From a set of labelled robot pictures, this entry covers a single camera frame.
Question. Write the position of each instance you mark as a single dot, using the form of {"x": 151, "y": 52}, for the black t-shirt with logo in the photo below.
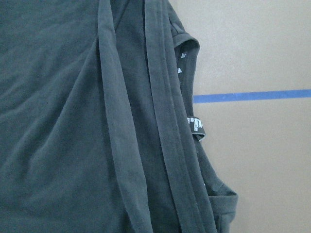
{"x": 97, "y": 131}

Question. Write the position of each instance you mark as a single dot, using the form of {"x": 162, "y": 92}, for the brown paper table mat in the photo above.
{"x": 253, "y": 94}

